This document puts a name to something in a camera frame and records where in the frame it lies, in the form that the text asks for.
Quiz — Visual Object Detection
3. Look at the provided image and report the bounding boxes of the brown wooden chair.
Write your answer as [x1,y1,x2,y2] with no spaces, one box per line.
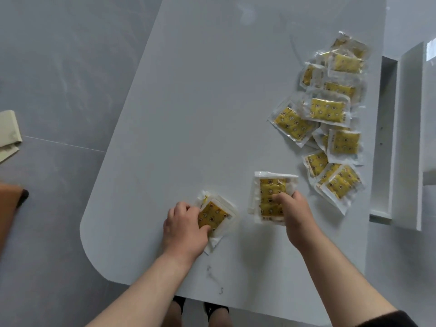
[0,182,30,256]

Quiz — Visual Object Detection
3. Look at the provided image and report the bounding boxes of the yellow patterned sachet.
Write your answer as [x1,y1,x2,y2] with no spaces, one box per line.
[196,190,240,256]
[249,171,300,226]
[198,197,233,236]

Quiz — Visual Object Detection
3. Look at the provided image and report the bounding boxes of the person's right hand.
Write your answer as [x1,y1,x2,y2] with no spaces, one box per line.
[272,190,323,251]

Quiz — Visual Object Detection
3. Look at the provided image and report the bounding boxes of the person's left forearm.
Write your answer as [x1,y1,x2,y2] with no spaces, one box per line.
[85,250,206,327]

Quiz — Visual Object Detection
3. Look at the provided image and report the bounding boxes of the black sleeve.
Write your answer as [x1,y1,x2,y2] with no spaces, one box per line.
[371,310,420,327]

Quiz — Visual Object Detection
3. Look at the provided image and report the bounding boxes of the pile of yellow sachets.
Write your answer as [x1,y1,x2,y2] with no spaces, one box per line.
[267,30,372,216]

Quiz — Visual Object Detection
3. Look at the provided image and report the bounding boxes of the white open shelf unit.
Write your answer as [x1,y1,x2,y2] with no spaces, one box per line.
[369,41,436,233]

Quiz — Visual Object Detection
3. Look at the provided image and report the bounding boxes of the beige cloth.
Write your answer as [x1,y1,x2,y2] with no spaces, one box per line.
[0,110,23,164]

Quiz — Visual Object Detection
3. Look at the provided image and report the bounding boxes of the person's right forearm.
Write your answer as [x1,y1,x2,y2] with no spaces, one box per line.
[295,231,400,327]

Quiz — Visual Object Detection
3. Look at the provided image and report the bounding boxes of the person's left hand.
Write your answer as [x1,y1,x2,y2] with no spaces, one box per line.
[163,201,213,262]

